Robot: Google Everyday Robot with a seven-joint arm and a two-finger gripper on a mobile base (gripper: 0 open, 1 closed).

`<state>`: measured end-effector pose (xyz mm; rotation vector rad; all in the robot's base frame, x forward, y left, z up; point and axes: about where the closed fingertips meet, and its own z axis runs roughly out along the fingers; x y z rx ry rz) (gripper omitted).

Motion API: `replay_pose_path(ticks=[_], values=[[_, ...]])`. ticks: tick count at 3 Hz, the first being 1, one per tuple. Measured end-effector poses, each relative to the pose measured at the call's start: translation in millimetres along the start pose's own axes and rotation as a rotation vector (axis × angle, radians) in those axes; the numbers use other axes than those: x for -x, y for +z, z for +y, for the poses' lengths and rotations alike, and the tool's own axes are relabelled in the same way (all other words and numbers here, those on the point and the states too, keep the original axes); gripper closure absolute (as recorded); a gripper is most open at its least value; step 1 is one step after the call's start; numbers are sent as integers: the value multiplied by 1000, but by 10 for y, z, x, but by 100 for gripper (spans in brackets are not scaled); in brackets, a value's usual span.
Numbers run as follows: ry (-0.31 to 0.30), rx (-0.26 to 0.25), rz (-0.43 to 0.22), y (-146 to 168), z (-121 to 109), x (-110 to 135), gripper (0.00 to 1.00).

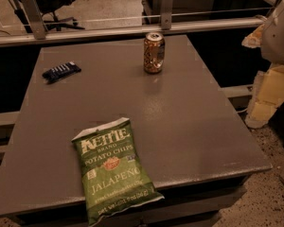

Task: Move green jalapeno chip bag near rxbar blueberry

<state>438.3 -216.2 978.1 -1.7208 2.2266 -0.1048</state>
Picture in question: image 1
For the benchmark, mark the dark blue rxbar wrapper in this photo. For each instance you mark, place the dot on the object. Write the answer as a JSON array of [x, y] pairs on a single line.
[[61, 71]]

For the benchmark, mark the grey metal railing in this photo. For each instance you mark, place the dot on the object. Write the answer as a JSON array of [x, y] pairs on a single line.
[[119, 18]]

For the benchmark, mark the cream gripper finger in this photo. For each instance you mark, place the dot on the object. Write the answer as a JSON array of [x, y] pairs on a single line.
[[267, 97], [254, 39]]

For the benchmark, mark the orange soda can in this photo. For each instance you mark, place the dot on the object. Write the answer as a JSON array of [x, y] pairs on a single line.
[[154, 52]]

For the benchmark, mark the green jalapeno chip bag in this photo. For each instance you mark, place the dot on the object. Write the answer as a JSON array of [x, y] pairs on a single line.
[[112, 176]]

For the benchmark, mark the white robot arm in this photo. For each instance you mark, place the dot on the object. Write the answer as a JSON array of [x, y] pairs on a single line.
[[272, 45]]

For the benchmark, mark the black office chair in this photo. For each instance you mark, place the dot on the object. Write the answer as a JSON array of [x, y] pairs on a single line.
[[49, 7]]

